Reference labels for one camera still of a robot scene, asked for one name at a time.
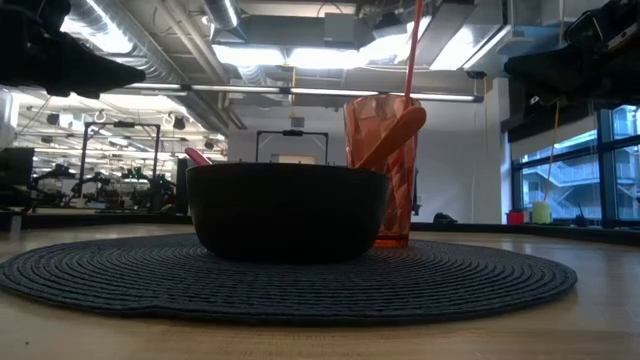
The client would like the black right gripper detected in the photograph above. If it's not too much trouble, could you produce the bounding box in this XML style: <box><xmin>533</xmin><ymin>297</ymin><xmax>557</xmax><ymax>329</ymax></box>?
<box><xmin>503</xmin><ymin>0</ymin><xmax>640</xmax><ymax>102</ymax></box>

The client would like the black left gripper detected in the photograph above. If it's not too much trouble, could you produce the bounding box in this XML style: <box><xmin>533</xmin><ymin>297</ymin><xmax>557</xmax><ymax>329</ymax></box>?
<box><xmin>0</xmin><ymin>0</ymin><xmax>147</xmax><ymax>100</ymax></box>

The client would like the fork with pink handle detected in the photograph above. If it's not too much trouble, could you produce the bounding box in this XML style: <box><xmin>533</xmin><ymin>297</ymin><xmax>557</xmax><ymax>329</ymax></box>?
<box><xmin>184</xmin><ymin>146</ymin><xmax>214</xmax><ymax>168</ymax></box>

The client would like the spoon with orange handle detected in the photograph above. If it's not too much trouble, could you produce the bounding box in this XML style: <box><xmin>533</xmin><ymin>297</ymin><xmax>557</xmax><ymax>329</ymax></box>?
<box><xmin>353</xmin><ymin>105</ymin><xmax>429</xmax><ymax>174</ymax></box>

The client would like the orange translucent cup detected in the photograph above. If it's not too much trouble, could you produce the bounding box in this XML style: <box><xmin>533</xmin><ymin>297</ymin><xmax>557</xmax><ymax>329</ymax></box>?
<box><xmin>342</xmin><ymin>94</ymin><xmax>419</xmax><ymax>249</ymax></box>

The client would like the black bowl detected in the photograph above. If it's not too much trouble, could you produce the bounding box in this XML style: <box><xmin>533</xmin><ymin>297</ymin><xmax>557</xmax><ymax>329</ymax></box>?
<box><xmin>185</xmin><ymin>161</ymin><xmax>392</xmax><ymax>265</ymax></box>

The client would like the black monitor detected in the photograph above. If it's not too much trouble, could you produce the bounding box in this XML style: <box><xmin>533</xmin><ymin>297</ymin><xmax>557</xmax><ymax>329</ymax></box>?
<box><xmin>0</xmin><ymin>146</ymin><xmax>37</xmax><ymax>210</ymax></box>

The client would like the black background robot station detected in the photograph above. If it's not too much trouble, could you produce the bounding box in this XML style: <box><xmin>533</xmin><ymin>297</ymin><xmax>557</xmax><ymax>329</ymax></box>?
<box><xmin>29</xmin><ymin>121</ymin><xmax>189</xmax><ymax>214</ymax></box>

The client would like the yellow-green cup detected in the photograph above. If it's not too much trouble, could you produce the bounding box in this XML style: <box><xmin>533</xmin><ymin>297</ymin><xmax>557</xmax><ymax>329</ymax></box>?
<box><xmin>530</xmin><ymin>200</ymin><xmax>553</xmax><ymax>226</ymax></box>

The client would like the long ceiling light strip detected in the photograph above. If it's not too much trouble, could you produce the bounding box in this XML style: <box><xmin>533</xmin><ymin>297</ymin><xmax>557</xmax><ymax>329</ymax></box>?
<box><xmin>124</xmin><ymin>82</ymin><xmax>484</xmax><ymax>104</ymax></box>

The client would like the dark round woven placemat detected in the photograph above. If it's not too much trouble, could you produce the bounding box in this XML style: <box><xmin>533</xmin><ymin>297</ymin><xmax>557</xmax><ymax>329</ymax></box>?
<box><xmin>0</xmin><ymin>231</ymin><xmax>580</xmax><ymax>327</ymax></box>

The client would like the silver round ceiling duct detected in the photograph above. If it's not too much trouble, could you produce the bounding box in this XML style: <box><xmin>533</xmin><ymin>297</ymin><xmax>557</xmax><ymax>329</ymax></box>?
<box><xmin>67</xmin><ymin>0</ymin><xmax>236</xmax><ymax>136</ymax></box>

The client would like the black window frame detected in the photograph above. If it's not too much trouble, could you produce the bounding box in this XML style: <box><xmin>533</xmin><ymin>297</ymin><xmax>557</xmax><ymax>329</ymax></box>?
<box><xmin>509</xmin><ymin>102</ymin><xmax>640</xmax><ymax>229</ymax></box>

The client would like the black background frame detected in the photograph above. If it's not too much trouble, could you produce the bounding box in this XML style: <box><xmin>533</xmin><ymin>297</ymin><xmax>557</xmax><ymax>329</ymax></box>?
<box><xmin>255</xmin><ymin>129</ymin><xmax>330</xmax><ymax>165</ymax></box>

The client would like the rectangular ceiling duct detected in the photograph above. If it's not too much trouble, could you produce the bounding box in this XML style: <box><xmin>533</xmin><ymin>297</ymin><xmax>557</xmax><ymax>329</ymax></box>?
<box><xmin>212</xmin><ymin>12</ymin><xmax>376</xmax><ymax>51</ymax></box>

